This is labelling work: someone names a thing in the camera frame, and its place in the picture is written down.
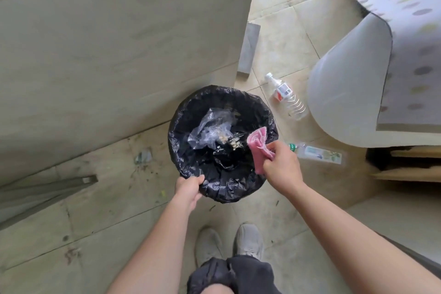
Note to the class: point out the person's right hand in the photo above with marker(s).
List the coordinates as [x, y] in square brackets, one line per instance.
[282, 169]

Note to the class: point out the person's left hand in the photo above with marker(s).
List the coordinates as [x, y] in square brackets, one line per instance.
[187, 192]

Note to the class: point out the pink cloth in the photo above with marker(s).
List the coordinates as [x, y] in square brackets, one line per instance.
[258, 149]

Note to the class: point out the black plastic bag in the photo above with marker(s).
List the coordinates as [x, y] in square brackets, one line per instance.
[227, 159]

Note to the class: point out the black bag lined trash bin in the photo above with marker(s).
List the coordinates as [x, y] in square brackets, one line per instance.
[189, 132]

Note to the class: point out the clear plastic bag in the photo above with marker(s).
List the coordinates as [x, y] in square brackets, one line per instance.
[210, 128]

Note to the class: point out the person's right forearm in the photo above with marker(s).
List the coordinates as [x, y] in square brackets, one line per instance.
[361, 242]

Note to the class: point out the person's left forearm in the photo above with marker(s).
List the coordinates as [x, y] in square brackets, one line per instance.
[155, 256]

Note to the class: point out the person's grey shoe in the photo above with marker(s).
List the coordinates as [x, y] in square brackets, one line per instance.
[208, 245]
[248, 240]

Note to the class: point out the plastic bottle green label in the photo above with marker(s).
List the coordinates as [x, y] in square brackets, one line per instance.
[317, 153]

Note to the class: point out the plastic bottle red label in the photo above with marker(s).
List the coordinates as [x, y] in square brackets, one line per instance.
[286, 95]

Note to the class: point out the white slab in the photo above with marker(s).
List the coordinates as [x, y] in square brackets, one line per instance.
[406, 218]

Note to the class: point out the polka dot cloth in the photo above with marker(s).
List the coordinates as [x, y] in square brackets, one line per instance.
[410, 56]

